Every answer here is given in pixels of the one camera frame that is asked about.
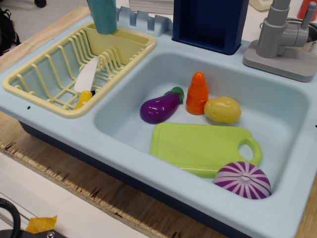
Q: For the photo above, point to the teal plastic cup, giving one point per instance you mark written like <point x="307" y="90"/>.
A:
<point x="103" y="13"/>

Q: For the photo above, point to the yellow dish drying rack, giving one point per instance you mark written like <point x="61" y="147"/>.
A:
<point x="48" y="79"/>

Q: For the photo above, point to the purple toy eggplant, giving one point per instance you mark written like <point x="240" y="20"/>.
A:
<point x="159" y="109"/>

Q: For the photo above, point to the orange toy carrot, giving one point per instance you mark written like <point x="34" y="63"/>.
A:
<point x="197" y="95"/>

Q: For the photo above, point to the green toy cutting board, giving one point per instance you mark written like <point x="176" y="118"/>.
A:
<point x="202" y="149"/>

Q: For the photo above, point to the yellow toy potato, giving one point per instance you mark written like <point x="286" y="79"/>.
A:
<point x="223" y="110"/>

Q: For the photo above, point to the purple striped toy onion half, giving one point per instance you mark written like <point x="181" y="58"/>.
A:
<point x="244" y="179"/>

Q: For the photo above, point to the dark blue plastic box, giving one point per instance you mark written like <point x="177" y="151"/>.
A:
<point x="215" y="25"/>

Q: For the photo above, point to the grey toy faucet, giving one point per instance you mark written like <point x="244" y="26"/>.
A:
<point x="277" y="49"/>

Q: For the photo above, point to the cream white device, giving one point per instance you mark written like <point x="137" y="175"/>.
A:
<point x="261" y="5"/>

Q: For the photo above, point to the yellow tape piece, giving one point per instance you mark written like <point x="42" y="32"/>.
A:
<point x="41" y="224"/>

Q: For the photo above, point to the black chair caster wheel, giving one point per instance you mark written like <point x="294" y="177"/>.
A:
<point x="40" y="3"/>

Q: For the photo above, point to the black backpack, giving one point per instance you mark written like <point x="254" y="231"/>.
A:
<point x="8" y="36"/>

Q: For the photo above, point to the red container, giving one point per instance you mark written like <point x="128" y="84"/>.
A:
<point x="303" y="8"/>

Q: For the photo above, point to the white toy knife yellow handle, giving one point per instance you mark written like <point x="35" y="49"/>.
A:
<point x="84" y="81"/>

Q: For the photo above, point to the grey metal bracket with screw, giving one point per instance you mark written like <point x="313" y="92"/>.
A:
<point x="25" y="234"/>

